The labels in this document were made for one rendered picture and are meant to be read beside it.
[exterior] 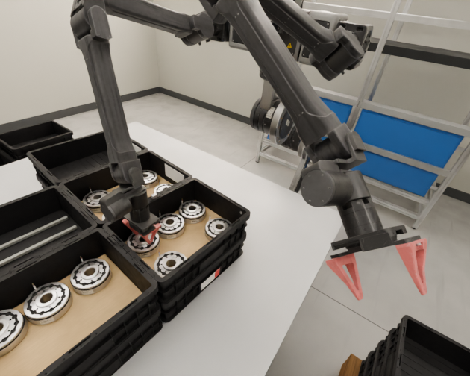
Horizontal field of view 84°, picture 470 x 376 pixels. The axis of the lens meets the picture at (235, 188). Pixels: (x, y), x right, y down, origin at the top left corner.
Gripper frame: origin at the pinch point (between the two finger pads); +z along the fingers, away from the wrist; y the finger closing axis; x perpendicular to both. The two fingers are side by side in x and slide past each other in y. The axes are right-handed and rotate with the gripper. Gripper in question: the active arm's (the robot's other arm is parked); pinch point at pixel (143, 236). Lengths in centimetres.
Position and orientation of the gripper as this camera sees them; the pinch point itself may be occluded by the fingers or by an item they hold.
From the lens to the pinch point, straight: 94.0
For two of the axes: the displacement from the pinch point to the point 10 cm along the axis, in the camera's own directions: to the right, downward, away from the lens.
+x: 5.7, -4.5, 6.9
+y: 8.2, 4.0, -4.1
